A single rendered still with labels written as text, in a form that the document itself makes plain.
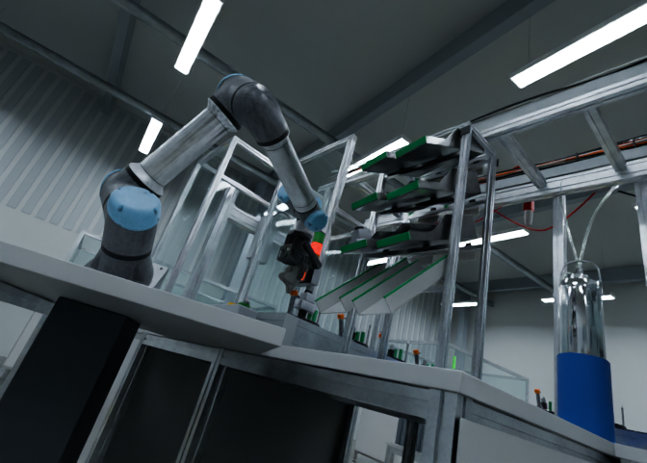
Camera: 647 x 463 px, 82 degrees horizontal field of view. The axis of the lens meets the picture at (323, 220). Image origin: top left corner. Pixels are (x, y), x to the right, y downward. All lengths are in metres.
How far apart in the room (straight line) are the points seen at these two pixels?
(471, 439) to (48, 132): 9.71
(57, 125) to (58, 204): 1.75
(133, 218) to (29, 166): 8.73
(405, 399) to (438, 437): 0.08
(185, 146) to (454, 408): 0.86
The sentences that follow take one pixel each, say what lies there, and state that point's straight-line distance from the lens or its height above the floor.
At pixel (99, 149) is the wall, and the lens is 9.84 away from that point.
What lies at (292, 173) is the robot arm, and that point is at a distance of 1.07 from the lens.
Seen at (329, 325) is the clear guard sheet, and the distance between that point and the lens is 2.77.
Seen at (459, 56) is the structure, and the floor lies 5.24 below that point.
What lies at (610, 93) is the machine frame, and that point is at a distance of 1.84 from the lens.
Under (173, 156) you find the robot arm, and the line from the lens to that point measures 1.09.
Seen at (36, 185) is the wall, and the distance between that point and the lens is 9.55.
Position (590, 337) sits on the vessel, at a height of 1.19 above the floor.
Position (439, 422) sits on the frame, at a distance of 0.64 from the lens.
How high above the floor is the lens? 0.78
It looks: 25 degrees up
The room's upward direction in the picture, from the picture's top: 16 degrees clockwise
